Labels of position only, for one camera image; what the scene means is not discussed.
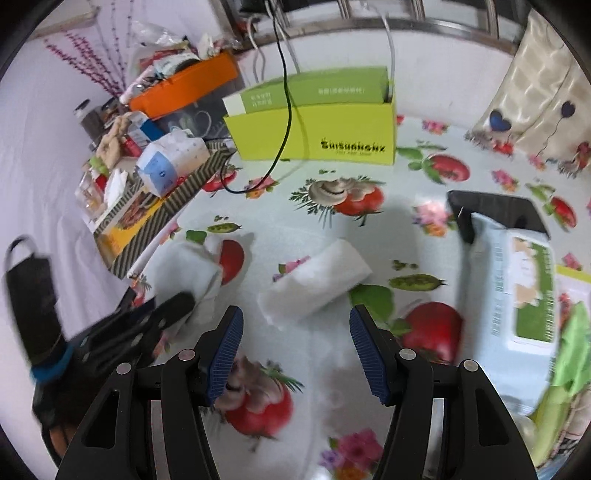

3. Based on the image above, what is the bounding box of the floral tablecloth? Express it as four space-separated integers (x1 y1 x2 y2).
147 119 590 479

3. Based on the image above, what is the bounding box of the wet wipes pack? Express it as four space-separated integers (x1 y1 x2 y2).
457 213 559 416

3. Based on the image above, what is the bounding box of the black cable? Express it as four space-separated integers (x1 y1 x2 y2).
217 0 295 195

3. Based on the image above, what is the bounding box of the white cable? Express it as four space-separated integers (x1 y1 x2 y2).
368 4 398 100

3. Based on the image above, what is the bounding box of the black smartphone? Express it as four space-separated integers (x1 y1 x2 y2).
447 190 551 244

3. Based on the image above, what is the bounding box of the white cloth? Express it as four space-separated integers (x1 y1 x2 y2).
142 237 222 317

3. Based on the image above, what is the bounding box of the white blue tissue pack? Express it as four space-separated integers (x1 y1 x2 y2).
136 129 211 198

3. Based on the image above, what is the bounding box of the green microfiber cloth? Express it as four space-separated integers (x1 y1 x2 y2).
551 302 590 400

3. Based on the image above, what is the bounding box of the striped snack box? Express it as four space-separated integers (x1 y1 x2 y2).
93 141 235 279

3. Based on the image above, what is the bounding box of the white towel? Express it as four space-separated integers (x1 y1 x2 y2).
257 239 373 329

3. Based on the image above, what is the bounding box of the cream heart pattern curtain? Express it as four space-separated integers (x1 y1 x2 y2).
467 10 590 178

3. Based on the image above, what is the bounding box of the orange box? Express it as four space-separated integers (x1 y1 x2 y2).
128 52 238 119

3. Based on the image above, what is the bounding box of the yellow-green cardboard box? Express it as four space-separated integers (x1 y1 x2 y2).
223 66 396 165

